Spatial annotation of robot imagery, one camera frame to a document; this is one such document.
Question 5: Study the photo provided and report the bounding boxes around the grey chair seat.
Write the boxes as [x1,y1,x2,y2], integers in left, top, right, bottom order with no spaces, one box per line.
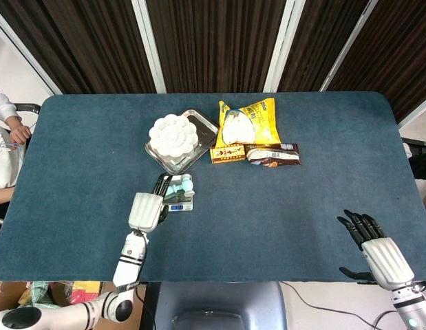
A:
[153,281,288,330]

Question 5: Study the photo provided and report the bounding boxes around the white flower-shaped palette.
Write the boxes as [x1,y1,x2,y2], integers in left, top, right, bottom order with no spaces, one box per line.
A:
[148,115,200,159]

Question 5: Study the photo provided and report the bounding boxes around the brown chocolate snack wrapper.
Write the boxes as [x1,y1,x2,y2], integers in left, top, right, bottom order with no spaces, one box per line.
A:
[244,143,302,169]

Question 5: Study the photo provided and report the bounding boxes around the small yellow snack packet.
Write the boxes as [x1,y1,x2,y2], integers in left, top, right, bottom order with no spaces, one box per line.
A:
[209,144,247,165]

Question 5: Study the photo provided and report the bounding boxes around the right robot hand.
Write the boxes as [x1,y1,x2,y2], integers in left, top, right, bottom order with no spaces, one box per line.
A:
[337,209,415,292]

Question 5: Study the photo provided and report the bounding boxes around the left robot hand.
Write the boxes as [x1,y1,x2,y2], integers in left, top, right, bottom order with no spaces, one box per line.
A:
[127,173,173,232]

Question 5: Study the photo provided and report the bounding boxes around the blue table mat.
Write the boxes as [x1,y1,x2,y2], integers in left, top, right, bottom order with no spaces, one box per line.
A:
[0,91,426,284]

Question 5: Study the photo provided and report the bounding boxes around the person in white clothes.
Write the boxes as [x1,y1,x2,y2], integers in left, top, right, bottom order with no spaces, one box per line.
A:
[0,87,32,207]

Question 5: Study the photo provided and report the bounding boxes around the cardboard box with items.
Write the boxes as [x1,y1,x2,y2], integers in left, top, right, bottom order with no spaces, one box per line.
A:
[0,278,114,312]

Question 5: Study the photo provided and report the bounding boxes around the square metal tray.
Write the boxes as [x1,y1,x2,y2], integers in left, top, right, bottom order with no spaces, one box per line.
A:
[144,109,220,175]

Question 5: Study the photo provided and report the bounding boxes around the black chair armrest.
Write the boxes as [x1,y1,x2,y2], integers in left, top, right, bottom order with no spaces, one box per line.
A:
[14,102,41,114]

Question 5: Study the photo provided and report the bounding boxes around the yellow snack bag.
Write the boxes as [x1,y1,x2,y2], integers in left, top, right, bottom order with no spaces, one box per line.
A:
[215,97,281,148]

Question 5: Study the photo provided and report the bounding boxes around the light blue toy hammer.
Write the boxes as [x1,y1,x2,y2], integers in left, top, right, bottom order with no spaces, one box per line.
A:
[164,174,195,197]

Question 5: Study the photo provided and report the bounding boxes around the small digital scale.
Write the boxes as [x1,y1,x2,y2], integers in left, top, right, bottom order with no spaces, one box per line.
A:
[160,174,195,212]

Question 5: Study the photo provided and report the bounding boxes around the black cable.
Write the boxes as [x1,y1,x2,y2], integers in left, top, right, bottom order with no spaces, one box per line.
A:
[280,280,399,330]

